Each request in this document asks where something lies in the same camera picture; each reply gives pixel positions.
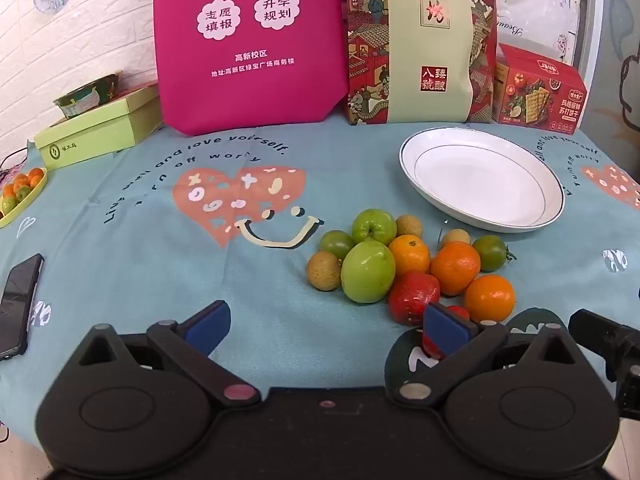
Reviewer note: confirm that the large green apple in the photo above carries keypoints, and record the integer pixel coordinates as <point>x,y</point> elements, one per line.
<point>367,272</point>

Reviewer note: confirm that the small green apple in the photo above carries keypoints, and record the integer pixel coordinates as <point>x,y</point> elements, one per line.
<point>374,227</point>

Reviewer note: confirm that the orange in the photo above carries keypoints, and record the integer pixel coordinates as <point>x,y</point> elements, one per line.
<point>455,267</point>
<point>489,297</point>
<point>409,256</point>

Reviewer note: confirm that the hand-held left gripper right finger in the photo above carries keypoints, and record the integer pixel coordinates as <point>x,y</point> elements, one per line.
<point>447,330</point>

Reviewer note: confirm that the small red apple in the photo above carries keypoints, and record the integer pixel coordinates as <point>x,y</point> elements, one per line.
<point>412,297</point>
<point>432,347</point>

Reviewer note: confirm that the green tomato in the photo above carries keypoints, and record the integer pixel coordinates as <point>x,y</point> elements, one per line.
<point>491,252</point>
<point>336,245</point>

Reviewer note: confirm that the light green box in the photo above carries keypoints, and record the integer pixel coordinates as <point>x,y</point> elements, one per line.
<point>90,135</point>

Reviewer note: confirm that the red and green gift bag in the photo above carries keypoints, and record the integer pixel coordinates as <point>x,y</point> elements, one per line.
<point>425,35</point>

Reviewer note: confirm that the pink tote bag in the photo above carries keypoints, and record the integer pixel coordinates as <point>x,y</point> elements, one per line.
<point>250,85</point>

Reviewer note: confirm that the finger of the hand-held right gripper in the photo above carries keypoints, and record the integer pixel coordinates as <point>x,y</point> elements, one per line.
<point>592,327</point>

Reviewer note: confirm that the green patterned bowl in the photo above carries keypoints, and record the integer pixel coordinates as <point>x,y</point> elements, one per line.
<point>85,97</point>

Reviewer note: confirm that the small green kumquat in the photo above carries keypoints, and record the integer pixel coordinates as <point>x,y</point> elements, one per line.
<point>23,193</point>
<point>8,205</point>

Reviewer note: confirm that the red cracker box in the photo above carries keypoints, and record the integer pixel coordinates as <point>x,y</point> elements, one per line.
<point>540,95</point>

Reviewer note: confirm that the small orange kumquat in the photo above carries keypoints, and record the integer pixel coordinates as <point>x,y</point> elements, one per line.
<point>9,190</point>
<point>35,175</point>
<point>21,180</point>

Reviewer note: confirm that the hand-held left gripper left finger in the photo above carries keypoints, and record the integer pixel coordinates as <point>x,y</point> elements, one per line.
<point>205,327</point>

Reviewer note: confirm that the teal printed tablecloth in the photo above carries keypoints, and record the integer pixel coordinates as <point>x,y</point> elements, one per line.
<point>150,280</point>

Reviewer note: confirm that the brown longan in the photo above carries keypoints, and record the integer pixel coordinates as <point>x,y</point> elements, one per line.
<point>410,225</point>
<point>456,237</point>
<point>322,271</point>

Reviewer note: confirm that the black smartphone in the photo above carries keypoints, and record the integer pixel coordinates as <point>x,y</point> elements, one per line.
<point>17,305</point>

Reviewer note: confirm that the white metal frame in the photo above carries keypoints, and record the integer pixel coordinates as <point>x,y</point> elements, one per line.
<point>595,10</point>

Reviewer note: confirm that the white plate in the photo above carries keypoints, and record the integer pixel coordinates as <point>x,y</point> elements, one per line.
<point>480,180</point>

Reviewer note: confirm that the yellow-green tray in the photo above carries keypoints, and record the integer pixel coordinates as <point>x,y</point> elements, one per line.
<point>36,196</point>

